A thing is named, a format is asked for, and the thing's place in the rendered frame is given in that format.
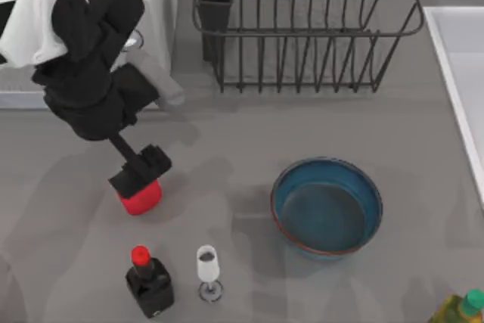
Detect blue bowl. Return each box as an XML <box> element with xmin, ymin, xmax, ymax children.
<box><xmin>269</xmin><ymin>156</ymin><xmax>384</xmax><ymax>262</ymax></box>

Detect dark wire dish rack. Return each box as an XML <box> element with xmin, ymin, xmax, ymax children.
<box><xmin>191</xmin><ymin>0</ymin><xmax>425</xmax><ymax>95</ymax></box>

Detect pale grey rounded box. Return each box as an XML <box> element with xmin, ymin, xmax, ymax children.
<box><xmin>140</xmin><ymin>49</ymin><xmax>186</xmax><ymax>108</ymax></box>

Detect yellow bottle with green cap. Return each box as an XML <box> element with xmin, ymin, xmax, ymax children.
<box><xmin>426</xmin><ymin>288</ymin><xmax>484</xmax><ymax>323</ymax></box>

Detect red cup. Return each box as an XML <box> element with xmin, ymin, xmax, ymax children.
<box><xmin>115</xmin><ymin>178</ymin><xmax>164</xmax><ymax>217</ymax></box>

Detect black bottle with red cap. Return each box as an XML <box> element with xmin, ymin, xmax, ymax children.
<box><xmin>125</xmin><ymin>244</ymin><xmax>176</xmax><ymax>319</ymax></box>

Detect clear stemmed glass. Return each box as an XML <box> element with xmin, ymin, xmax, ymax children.
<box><xmin>195</xmin><ymin>244</ymin><xmax>225</xmax><ymax>303</ymax></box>

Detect black cutlery holder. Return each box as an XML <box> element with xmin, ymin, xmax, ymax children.
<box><xmin>191</xmin><ymin>0</ymin><xmax>235</xmax><ymax>64</ymax></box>

